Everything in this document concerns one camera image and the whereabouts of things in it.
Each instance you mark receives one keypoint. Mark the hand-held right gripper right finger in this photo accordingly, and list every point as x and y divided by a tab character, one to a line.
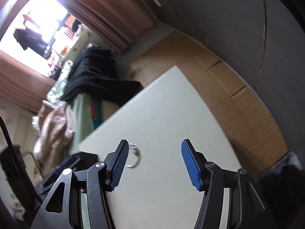
190	169

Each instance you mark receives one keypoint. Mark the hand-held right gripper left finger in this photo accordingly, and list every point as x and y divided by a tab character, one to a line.
118	169

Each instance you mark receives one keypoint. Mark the black cardboard box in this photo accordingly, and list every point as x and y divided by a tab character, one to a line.
85	161

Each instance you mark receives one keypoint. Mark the beige padded headboard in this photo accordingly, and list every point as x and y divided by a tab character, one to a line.
14	124

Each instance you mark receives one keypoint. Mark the light green pillow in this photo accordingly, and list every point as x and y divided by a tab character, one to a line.
35	122

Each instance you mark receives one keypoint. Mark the beige fleece blanket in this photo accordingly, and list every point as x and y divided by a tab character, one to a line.
54	128

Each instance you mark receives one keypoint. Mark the bed with green sheet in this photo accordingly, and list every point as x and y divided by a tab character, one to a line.
82	119

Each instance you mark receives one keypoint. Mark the pink curtain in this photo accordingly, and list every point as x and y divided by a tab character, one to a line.
19	76
107	12

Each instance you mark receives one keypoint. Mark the flattened cardboard sheets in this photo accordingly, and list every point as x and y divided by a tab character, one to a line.
226	88

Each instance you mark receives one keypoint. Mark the light green quilt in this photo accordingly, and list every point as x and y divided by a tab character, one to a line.
59	85

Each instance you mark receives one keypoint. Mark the black knitted blanket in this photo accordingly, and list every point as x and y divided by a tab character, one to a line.
95	76

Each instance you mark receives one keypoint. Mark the dark fluffy rug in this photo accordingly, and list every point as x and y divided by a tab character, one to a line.
290	171

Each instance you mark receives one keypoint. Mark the dark hanging clothes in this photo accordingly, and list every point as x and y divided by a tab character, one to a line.
31	38

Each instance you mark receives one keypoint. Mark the leaf print windowsill cushion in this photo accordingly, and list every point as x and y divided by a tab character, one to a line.
81	38

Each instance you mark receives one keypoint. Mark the orange storage box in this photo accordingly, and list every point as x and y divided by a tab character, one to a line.
71	20

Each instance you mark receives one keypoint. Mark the window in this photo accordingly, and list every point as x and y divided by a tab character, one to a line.
47	7

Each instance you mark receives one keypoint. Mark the dark grey wardrobe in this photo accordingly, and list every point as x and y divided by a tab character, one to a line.
238	16

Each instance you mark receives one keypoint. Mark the white wall socket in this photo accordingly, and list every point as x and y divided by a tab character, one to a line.
157	2

